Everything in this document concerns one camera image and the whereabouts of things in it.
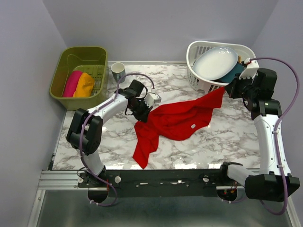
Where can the aluminium frame rail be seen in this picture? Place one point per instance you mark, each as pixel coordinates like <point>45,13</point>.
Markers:
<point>70,180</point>

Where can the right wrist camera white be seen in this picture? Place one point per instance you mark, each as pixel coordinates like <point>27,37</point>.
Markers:
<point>251,67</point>

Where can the pink rolled t shirt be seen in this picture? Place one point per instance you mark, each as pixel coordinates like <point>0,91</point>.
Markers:
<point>71,84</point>

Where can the red t shirt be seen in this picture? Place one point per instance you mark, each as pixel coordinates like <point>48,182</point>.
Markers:
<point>175,121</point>

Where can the white plastic dish basket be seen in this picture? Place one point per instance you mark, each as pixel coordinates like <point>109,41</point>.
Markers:
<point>196,49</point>

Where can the olive green plastic bin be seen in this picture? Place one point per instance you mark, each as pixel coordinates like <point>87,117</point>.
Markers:
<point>92,60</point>

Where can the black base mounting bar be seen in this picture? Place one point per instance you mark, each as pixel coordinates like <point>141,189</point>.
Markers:
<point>230,194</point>

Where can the teal plate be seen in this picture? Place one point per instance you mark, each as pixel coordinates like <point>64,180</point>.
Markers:
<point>238,68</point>

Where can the grey white mug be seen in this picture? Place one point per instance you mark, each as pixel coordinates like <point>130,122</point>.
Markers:
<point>118,70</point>

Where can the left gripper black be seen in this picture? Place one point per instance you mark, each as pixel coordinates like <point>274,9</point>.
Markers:
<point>143,117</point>

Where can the orange rolled t shirt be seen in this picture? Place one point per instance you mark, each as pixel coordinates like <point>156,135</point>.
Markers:
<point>84,87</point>

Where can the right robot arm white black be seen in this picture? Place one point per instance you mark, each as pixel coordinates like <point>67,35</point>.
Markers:
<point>274,181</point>

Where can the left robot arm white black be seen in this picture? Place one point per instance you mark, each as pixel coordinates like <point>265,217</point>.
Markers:
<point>86,127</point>

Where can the white oval plate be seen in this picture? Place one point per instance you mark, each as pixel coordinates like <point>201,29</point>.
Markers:
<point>215,63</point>

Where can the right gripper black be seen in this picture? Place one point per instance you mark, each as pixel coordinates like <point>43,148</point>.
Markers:
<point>231,87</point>

